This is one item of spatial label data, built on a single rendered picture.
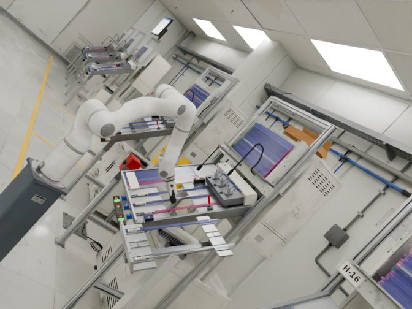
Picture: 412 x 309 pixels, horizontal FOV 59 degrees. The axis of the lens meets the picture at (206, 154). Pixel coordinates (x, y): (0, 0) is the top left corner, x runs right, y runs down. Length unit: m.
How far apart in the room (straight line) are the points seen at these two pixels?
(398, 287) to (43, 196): 1.53
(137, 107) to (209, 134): 1.88
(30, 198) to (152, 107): 0.70
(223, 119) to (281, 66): 2.36
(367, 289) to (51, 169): 1.45
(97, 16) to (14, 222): 8.98
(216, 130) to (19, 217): 2.21
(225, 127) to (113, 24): 7.38
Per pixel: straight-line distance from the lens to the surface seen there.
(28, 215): 1.91
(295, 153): 2.24
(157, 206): 2.25
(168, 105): 1.82
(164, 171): 2.08
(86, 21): 10.56
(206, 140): 3.61
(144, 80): 6.66
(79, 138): 1.76
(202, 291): 2.54
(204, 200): 2.32
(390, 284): 1.62
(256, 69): 5.57
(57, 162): 1.80
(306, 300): 1.70
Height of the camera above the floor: 1.39
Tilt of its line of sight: 4 degrees down
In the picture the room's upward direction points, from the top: 43 degrees clockwise
